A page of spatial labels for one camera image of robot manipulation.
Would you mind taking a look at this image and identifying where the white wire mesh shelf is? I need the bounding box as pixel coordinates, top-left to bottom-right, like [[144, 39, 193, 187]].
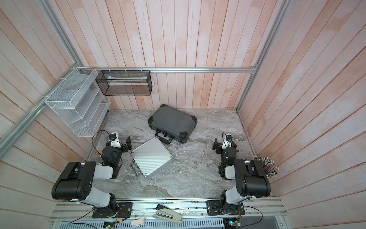
[[45, 67, 111, 137]]

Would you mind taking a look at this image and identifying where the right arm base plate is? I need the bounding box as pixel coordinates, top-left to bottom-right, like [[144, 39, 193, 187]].
[[206, 200, 245, 216]]

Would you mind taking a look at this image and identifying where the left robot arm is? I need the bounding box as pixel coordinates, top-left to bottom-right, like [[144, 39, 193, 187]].
[[51, 133, 132, 218]]

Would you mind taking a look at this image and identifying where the grey stapler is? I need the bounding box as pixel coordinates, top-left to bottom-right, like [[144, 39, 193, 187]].
[[153, 204, 183, 224]]

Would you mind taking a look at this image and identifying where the black mesh basket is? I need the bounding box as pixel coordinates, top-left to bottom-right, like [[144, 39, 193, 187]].
[[96, 70, 153, 96]]

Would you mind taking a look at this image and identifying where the silver aluminium poker case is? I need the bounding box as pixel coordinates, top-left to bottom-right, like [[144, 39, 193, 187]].
[[131, 137, 173, 179]]

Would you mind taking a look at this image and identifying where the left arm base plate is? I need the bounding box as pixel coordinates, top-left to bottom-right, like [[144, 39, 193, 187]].
[[92, 202, 133, 219]]

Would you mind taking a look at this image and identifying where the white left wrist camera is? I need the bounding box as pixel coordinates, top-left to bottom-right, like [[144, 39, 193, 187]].
[[109, 132, 119, 142]]

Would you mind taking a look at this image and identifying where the dark grey poker case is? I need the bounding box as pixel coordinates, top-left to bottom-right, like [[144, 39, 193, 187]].
[[148, 104, 197, 145]]

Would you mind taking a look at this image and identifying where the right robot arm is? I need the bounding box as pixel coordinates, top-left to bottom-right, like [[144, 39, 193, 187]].
[[212, 135, 271, 214]]

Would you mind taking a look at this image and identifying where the red pencil cup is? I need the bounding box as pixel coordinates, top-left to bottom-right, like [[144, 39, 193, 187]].
[[254, 156, 279, 178]]

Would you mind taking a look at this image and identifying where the pink eraser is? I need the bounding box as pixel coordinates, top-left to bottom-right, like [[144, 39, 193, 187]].
[[131, 218, 145, 227]]

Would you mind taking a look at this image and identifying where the aluminium frame rail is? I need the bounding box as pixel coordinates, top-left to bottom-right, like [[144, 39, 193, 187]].
[[96, 67, 256, 73]]

